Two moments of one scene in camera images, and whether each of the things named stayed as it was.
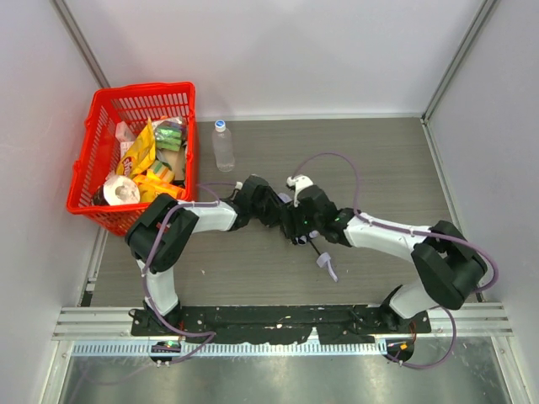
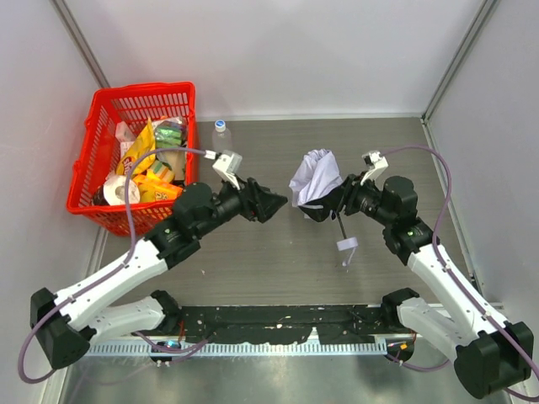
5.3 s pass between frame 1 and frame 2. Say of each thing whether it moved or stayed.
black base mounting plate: stayed
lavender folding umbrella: moved
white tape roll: stayed
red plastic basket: stayed
